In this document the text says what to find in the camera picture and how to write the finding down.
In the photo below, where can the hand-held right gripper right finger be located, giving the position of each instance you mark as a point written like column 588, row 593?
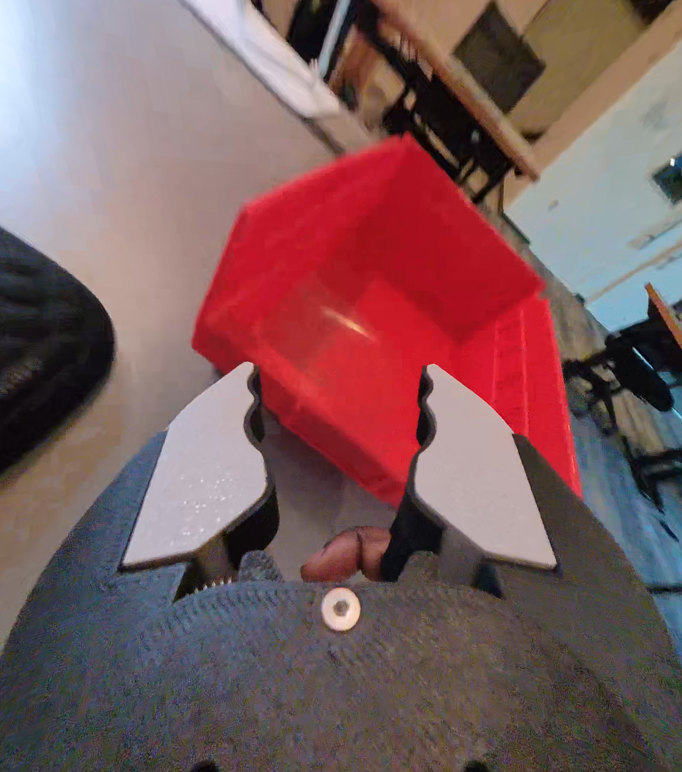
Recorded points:
column 480, row 482

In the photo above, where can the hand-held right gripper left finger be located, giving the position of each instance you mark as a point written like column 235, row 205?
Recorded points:
column 202, row 482

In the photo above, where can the red plastic bin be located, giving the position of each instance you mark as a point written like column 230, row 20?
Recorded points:
column 377, row 241

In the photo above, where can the person's right hand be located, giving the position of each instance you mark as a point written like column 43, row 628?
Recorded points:
column 341, row 555

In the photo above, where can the black office chair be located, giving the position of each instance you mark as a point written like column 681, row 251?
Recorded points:
column 636, row 374

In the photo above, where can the black quilted cushion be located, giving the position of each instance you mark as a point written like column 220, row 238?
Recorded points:
column 15, row 350

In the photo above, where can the white poster stand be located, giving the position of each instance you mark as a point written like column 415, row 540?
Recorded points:
column 268, row 60

